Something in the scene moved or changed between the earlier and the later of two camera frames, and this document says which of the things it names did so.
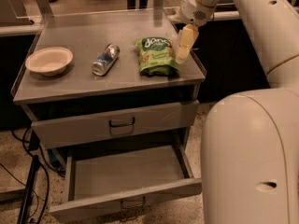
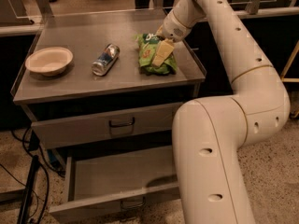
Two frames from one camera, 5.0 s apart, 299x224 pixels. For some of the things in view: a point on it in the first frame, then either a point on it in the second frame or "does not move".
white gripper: x=193 y=10 -> x=172 y=28
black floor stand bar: x=29 y=189 does not move
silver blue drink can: x=106 y=60 does not move
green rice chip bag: x=156 y=56 does not move
